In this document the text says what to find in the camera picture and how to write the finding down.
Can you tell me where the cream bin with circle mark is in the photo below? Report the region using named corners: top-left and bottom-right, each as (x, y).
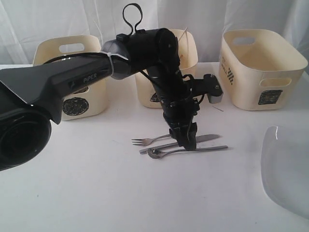
top-left (33, 35), bottom-right (108, 121)

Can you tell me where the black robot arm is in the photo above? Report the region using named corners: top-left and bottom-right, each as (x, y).
top-left (0, 28), bottom-right (199, 170)

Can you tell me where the cream bin with square mark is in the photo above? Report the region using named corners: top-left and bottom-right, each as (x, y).
top-left (219, 29), bottom-right (309, 111)

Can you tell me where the cream bin with triangle mark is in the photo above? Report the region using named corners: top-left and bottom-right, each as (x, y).
top-left (135, 29), bottom-right (198, 108)

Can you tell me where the steel fork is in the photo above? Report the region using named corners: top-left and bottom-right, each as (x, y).
top-left (147, 145), bottom-right (229, 159)
top-left (131, 134), bottom-right (171, 146)

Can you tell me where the white square plate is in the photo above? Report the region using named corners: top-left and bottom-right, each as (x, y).
top-left (261, 126), bottom-right (309, 219)

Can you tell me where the steel table knife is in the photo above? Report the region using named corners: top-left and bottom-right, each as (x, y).
top-left (139, 134), bottom-right (221, 154)

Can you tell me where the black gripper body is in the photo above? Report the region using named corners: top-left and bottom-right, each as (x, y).
top-left (162, 97), bottom-right (200, 132)

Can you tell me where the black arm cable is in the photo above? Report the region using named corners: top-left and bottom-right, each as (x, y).
top-left (48, 2), bottom-right (203, 107)

